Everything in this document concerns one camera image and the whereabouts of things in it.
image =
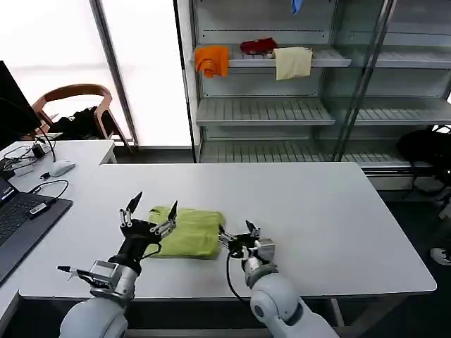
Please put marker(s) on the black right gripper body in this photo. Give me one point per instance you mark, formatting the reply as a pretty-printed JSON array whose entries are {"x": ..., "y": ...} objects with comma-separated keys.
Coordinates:
[{"x": 243, "y": 244}]

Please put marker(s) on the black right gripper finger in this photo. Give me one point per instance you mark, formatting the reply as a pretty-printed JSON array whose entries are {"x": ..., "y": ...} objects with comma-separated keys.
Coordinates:
[
  {"x": 253, "y": 229},
  {"x": 227, "y": 236}
]

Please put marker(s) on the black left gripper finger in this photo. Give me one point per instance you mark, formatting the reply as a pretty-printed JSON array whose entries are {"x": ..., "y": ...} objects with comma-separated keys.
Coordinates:
[
  {"x": 132, "y": 206},
  {"x": 172, "y": 214}
]

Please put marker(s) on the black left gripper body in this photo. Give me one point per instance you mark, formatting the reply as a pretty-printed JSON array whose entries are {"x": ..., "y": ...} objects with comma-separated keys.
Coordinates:
[{"x": 135, "y": 243}]

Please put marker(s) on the light green t-shirt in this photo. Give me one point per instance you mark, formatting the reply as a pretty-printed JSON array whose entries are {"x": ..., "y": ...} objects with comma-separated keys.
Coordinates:
[{"x": 190, "y": 236}]

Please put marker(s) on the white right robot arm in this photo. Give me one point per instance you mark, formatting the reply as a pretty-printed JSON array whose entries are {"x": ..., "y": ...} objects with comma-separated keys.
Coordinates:
[{"x": 278, "y": 299}]

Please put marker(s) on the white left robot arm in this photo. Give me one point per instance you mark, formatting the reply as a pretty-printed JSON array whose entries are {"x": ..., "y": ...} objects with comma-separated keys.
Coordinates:
[{"x": 102, "y": 306}]

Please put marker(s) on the white computer mouse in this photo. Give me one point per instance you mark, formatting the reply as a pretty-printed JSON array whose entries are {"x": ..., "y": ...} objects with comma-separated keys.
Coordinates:
[{"x": 62, "y": 168}]

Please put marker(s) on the small black clip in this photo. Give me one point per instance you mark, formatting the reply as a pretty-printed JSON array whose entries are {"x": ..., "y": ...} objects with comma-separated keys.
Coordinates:
[{"x": 44, "y": 175}]

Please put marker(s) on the small silver usb dongle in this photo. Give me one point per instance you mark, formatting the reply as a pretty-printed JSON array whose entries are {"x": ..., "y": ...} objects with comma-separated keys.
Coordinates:
[{"x": 38, "y": 209}]

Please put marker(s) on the black clothing on chair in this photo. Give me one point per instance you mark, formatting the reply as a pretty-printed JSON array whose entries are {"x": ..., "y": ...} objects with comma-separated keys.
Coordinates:
[{"x": 79, "y": 123}]

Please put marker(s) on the wooden chair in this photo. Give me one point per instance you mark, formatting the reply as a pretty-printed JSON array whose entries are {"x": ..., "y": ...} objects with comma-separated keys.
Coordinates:
[{"x": 105, "y": 100}]

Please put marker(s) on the black power adapter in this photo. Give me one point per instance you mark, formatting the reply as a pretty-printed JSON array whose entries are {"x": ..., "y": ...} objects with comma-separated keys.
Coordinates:
[{"x": 38, "y": 150}]

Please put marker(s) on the dark grey laptop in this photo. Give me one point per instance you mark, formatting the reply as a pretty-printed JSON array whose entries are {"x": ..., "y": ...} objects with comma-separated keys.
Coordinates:
[{"x": 21, "y": 225}]

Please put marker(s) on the metal shelf rack with clothes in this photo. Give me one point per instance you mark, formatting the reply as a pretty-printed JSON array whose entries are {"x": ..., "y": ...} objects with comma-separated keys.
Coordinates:
[{"x": 282, "y": 112}]

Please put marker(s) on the black computer monitor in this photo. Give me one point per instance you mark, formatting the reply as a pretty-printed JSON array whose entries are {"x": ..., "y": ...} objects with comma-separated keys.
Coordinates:
[{"x": 14, "y": 105}]

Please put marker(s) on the person's shoe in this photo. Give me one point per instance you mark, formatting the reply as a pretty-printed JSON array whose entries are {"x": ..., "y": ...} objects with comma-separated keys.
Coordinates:
[{"x": 442, "y": 256}]

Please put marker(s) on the grey metal window post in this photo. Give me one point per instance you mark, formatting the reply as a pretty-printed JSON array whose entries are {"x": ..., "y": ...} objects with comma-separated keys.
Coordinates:
[{"x": 112, "y": 70}]

